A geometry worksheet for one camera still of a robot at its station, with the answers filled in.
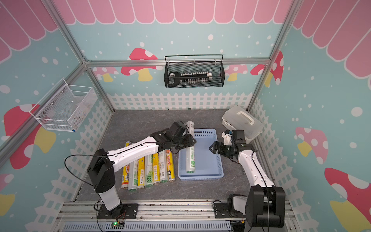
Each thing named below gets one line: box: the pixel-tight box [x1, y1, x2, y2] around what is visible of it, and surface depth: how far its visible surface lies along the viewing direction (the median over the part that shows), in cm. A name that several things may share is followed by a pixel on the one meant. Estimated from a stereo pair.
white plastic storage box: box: [222, 105, 265, 144], surface depth 103 cm
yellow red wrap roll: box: [166, 149, 176, 183], surface depth 88 cm
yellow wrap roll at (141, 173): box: [137, 156, 145, 190], surface depth 85 cm
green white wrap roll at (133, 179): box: [128, 159, 139, 192], surface depth 82 cm
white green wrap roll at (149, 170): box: [144, 154, 154, 187], surface depth 85 cm
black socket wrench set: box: [168, 71, 213, 87], surface depth 91 cm
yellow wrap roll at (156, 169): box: [152, 152, 161, 186], surface depth 86 cm
